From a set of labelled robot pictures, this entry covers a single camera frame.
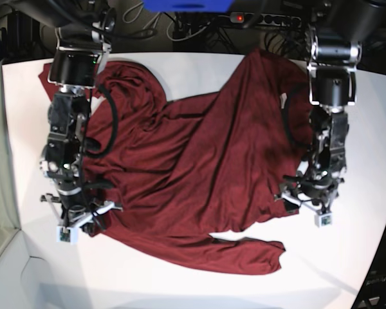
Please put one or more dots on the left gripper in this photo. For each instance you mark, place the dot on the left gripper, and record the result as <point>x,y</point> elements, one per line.
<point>316,195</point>

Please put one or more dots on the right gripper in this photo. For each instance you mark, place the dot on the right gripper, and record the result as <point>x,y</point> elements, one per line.
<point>75,210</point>

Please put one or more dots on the dark red t-shirt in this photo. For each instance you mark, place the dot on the dark red t-shirt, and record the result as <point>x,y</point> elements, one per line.
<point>185,169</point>

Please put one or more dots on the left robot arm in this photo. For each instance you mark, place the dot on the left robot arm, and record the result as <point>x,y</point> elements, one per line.
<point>334,44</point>

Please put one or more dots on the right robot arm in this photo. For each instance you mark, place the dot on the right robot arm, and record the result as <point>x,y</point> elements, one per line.
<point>83,46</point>

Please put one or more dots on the black power strip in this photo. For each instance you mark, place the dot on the black power strip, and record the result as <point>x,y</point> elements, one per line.
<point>267,20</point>

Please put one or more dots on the blue box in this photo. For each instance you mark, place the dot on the blue box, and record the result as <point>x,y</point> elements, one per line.
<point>187,5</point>

